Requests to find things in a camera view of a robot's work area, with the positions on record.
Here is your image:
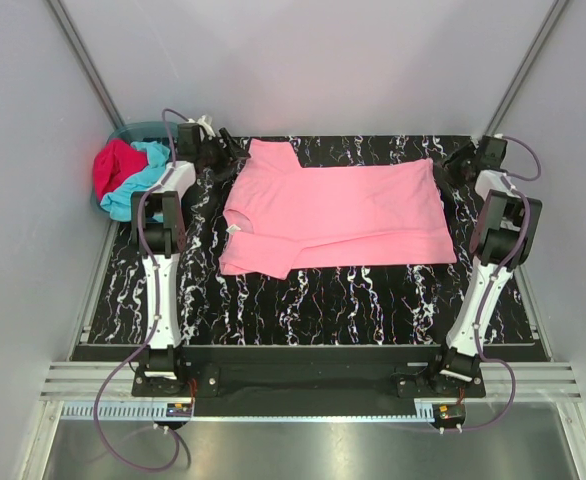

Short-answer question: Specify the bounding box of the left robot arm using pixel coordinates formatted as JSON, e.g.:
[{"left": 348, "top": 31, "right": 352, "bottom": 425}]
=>
[{"left": 131, "top": 117, "right": 248, "bottom": 396}]

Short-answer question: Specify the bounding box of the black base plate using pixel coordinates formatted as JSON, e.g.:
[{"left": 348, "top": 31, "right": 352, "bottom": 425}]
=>
[{"left": 132, "top": 345, "right": 486, "bottom": 419}]

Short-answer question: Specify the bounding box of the right corner aluminium post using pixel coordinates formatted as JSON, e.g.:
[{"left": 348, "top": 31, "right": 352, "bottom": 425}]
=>
[{"left": 482, "top": 0, "right": 571, "bottom": 135}]

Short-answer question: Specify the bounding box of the aluminium frame rail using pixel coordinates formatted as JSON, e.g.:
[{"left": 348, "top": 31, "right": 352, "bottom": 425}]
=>
[{"left": 40, "top": 362, "right": 581, "bottom": 402}]

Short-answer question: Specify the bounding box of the red t shirt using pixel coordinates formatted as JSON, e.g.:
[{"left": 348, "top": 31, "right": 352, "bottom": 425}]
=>
[{"left": 92, "top": 139, "right": 148, "bottom": 201}]

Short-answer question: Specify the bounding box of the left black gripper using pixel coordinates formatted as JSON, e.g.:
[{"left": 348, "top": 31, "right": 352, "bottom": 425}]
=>
[{"left": 197, "top": 129, "right": 249, "bottom": 175}]

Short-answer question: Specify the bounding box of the pink t shirt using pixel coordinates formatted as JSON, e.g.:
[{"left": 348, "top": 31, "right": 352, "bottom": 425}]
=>
[{"left": 219, "top": 139, "right": 457, "bottom": 279}]

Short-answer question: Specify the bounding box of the left corner aluminium post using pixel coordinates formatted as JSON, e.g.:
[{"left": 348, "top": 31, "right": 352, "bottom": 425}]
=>
[{"left": 44, "top": 0, "right": 124, "bottom": 129}]

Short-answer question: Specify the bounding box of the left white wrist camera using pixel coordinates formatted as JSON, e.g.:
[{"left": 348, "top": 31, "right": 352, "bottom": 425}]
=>
[{"left": 191, "top": 114, "right": 216, "bottom": 137}]

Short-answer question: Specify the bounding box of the corner aluminium post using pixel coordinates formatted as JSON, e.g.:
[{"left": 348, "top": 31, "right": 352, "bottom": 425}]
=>
[
  {"left": 44, "top": 0, "right": 124, "bottom": 129},
  {"left": 482, "top": 0, "right": 571, "bottom": 135}
]

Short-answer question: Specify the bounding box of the teal plastic basket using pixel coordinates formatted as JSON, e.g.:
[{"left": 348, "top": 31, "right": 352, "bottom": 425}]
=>
[{"left": 88, "top": 118, "right": 180, "bottom": 211}]

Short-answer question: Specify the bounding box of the cyan t shirt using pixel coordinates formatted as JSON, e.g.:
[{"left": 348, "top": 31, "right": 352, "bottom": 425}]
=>
[{"left": 98, "top": 141, "right": 170, "bottom": 222}]

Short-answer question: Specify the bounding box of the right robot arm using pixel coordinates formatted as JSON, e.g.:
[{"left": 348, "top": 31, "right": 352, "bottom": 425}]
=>
[{"left": 426, "top": 134, "right": 543, "bottom": 397}]

